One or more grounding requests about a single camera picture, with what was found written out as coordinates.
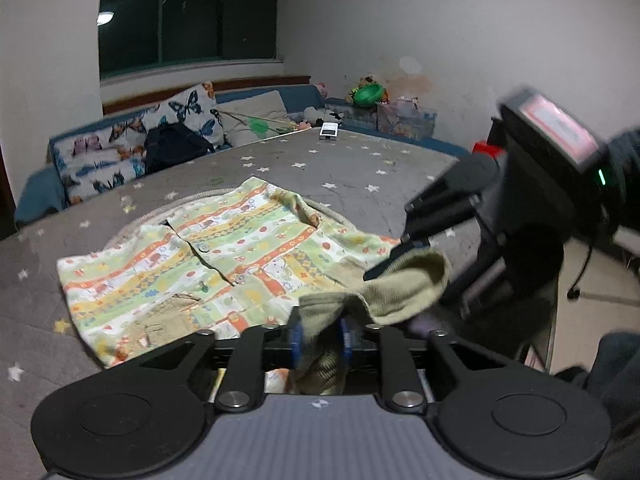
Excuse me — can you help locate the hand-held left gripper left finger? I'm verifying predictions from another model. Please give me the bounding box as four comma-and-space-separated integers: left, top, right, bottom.
102, 310, 304, 414

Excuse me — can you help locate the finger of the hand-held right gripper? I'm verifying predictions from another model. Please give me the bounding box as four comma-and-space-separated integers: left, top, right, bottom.
362, 237, 433, 282
400, 156, 502, 247

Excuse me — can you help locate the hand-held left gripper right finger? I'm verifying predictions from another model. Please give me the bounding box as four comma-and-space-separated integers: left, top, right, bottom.
339, 317, 544, 414

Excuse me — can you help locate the colourful printed child's shirt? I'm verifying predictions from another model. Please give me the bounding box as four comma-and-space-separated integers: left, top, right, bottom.
56, 177, 453, 396

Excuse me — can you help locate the clear plastic storage box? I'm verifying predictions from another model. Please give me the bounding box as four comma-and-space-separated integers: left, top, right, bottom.
376, 100, 439, 140

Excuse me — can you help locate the grey star-print bed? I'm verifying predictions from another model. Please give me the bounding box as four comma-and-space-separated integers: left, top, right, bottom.
0, 127, 561, 461

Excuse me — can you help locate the green toy bowl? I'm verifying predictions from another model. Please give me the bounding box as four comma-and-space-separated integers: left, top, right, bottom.
350, 83, 387, 108

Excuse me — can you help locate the black and white plush toy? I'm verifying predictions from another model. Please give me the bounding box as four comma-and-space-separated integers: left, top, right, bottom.
299, 106, 342, 131

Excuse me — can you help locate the green fly swatter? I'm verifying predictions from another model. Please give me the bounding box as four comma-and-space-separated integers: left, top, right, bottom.
218, 109, 301, 137

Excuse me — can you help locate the beige pillow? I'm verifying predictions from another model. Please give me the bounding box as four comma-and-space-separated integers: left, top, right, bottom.
216, 90, 296, 148

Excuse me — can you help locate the person's leg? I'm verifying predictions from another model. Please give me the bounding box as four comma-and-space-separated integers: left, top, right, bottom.
554, 331, 640, 480

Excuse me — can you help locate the black backpack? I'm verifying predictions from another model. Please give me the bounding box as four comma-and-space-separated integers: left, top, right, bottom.
144, 124, 217, 176

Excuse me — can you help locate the butterfly print pillow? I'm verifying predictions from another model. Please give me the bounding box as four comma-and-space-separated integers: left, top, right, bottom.
51, 81, 226, 206

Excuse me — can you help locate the blue padded bed surround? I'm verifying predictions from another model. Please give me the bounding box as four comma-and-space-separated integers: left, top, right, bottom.
14, 83, 472, 228

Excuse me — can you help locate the dark window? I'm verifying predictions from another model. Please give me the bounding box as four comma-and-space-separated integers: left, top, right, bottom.
98, 0, 281, 81

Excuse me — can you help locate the black cable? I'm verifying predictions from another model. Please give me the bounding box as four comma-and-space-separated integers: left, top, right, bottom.
568, 230, 598, 302

